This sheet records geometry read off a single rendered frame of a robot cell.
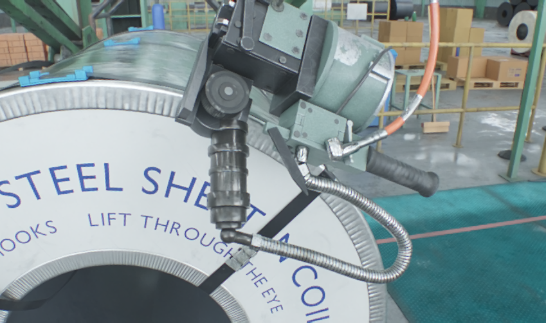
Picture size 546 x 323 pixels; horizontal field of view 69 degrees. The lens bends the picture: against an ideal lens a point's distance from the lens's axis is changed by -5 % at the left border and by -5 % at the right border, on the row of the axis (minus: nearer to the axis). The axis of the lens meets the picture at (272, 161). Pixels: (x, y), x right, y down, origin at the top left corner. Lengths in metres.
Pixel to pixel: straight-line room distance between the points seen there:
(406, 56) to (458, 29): 1.31
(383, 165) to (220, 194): 0.24
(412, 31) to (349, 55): 9.26
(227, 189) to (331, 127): 0.16
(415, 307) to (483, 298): 0.40
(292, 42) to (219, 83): 0.12
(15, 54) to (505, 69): 10.92
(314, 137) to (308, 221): 0.30
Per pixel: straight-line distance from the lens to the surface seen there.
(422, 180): 0.67
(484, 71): 8.81
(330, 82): 0.57
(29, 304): 0.96
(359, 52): 0.60
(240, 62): 0.58
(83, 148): 0.75
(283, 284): 0.89
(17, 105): 0.76
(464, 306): 2.45
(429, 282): 2.56
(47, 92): 0.74
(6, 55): 12.15
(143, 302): 1.55
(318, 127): 0.56
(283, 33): 0.58
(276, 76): 0.59
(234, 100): 0.55
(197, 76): 0.54
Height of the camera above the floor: 1.48
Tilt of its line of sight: 21 degrees down
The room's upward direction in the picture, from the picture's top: straight up
